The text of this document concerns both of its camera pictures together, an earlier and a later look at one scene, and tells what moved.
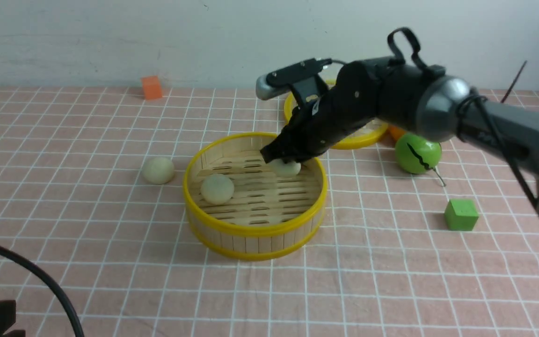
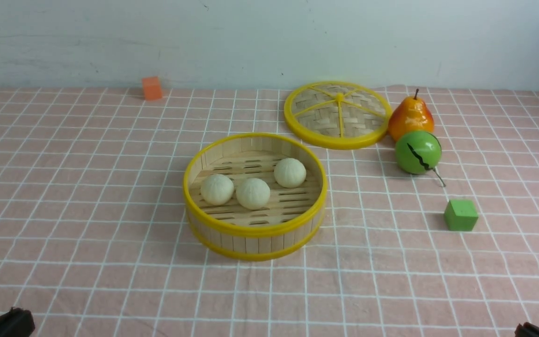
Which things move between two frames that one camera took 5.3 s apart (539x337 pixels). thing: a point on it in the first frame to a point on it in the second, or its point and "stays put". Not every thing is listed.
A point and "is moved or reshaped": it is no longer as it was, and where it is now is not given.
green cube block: x=461 y=214 stays put
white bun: x=281 y=169 is moved or reshaped
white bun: x=158 y=171 to x=253 y=194
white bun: x=217 y=189 stays put
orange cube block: x=151 y=87 stays put
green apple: x=416 y=154 stays put
